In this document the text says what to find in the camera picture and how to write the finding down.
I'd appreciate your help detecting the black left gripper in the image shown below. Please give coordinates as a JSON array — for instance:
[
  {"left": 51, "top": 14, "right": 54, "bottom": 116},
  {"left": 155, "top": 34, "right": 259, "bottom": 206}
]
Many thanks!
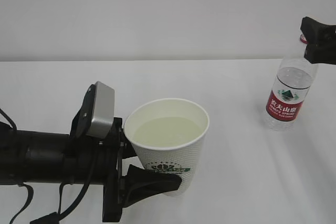
[{"left": 102, "top": 118, "right": 182, "bottom": 222}]

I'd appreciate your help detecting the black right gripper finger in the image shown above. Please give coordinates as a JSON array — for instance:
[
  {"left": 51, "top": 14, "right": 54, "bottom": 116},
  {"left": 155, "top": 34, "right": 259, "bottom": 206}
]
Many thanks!
[{"left": 300, "top": 16, "right": 335, "bottom": 65}]

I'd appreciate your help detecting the Nongfu Spring water bottle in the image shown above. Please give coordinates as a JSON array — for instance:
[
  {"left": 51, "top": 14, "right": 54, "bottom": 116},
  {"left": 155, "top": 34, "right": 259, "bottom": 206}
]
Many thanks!
[{"left": 262, "top": 34, "right": 319, "bottom": 132}]

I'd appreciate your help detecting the white paper cup green logo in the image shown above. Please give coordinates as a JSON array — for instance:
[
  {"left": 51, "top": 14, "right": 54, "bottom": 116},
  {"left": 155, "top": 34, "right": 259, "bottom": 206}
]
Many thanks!
[{"left": 123, "top": 98, "right": 210, "bottom": 196}]

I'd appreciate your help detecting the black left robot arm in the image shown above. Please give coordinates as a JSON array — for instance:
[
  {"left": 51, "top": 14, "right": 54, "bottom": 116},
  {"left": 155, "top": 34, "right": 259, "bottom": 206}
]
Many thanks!
[{"left": 1, "top": 82, "right": 182, "bottom": 223}]

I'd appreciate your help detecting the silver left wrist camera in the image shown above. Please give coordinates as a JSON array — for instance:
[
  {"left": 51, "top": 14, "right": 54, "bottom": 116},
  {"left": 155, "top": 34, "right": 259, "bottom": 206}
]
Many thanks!
[{"left": 87, "top": 81, "right": 115, "bottom": 139}]

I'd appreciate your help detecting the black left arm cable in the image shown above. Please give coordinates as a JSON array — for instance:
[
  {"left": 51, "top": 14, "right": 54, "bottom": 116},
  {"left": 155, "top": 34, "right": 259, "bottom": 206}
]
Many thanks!
[{"left": 10, "top": 155, "right": 98, "bottom": 224}]

